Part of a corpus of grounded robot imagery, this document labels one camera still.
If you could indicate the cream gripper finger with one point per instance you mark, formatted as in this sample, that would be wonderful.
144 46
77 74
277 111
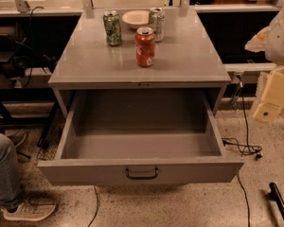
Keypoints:
258 42
270 96

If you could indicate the red coke can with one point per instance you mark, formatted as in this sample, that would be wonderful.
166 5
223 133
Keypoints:
144 46

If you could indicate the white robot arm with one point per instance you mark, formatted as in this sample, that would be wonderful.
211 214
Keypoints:
274 49

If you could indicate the white green soda can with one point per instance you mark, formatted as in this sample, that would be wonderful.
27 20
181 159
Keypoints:
156 22

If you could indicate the grey open top drawer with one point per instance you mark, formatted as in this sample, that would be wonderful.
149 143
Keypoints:
107 131

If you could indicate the black bar on floor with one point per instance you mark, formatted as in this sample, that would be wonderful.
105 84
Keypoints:
276 196

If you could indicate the white bowl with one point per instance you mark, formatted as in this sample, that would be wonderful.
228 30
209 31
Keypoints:
135 19

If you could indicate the grey metal cabinet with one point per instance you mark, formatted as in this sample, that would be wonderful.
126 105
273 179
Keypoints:
184 58

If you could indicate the black machinery at left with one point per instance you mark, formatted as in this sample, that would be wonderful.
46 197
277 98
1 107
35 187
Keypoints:
18 57

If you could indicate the grey sneaker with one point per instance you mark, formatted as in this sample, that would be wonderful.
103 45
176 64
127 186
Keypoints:
31 209

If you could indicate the person leg in jeans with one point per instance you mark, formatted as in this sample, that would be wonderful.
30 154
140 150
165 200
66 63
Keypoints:
11 194

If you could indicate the black drawer handle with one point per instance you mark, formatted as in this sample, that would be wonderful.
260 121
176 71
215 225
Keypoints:
141 175

